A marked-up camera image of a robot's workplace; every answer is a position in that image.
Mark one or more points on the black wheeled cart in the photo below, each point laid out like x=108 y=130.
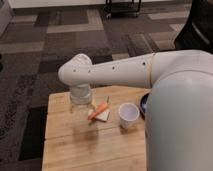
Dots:
x=122 y=8

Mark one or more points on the white paper cup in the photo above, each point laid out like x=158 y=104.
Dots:
x=128 y=114

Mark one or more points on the dark blue plate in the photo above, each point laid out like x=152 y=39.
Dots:
x=143 y=104

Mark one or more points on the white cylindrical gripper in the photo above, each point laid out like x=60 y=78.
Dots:
x=81 y=95

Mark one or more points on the orange carrot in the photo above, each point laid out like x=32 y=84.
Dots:
x=98 y=110

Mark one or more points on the white cabinet corner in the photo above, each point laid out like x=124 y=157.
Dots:
x=6 y=15

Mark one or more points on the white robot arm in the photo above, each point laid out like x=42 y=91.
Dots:
x=179 y=113

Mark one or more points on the black office chair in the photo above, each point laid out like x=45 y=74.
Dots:
x=197 y=32

